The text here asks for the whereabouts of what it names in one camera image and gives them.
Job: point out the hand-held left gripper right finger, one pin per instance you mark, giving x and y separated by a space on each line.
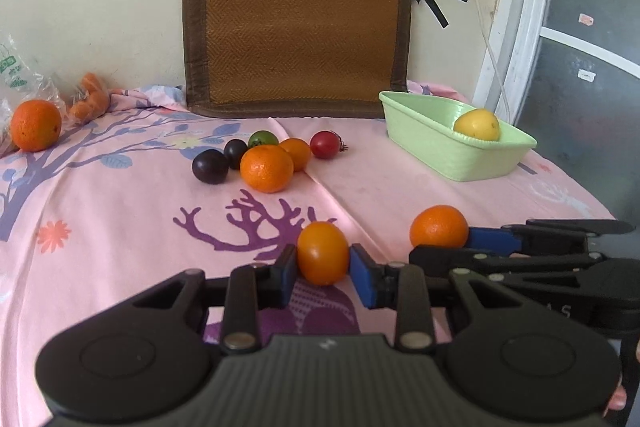
362 278

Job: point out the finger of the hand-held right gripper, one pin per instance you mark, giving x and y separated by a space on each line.
450 256
492 238

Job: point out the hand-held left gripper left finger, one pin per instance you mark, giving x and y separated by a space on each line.
288 278

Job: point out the small orange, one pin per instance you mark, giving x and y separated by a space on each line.
439 227

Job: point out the smooth orange tomato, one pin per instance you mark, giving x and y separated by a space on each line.
323 259
298 153

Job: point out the light green plastic basket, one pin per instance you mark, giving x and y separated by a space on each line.
450 147

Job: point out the person's right hand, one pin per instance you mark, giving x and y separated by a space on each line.
620 399

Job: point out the medium orange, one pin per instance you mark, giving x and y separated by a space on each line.
266 169

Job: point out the yellow round fruit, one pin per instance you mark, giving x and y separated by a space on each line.
477 124

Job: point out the dark purple plum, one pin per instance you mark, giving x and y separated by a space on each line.
234 153
209 166

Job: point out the red tomato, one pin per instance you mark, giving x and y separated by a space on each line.
326 145

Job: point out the green tomato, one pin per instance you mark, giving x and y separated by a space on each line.
262 138

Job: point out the pink tree printed bed sheet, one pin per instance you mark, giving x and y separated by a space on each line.
125 217

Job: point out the white framed glass door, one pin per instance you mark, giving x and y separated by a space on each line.
565 32

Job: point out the brown woven seat cushion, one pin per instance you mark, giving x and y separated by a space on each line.
297 14

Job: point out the large orange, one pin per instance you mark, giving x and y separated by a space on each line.
36 125

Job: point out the clear plastic bag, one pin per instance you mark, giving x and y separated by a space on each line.
20 77

